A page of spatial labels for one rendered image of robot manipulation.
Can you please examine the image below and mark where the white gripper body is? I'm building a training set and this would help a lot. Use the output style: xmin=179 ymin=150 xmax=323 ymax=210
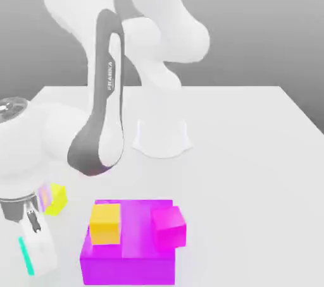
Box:
xmin=20 ymin=212 xmax=59 ymax=278

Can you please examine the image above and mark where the small yellow cube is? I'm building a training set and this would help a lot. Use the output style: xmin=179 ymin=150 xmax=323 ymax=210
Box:
xmin=42 ymin=182 xmax=68 ymax=217

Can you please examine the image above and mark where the small orange cube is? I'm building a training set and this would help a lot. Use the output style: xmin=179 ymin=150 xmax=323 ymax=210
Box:
xmin=89 ymin=203 xmax=122 ymax=245

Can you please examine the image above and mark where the small magenta cube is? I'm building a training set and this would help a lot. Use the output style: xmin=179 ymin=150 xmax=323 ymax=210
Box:
xmin=151 ymin=205 xmax=187 ymax=252

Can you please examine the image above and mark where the large purple box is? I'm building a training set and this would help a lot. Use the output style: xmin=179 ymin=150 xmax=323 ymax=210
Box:
xmin=79 ymin=198 xmax=176 ymax=286

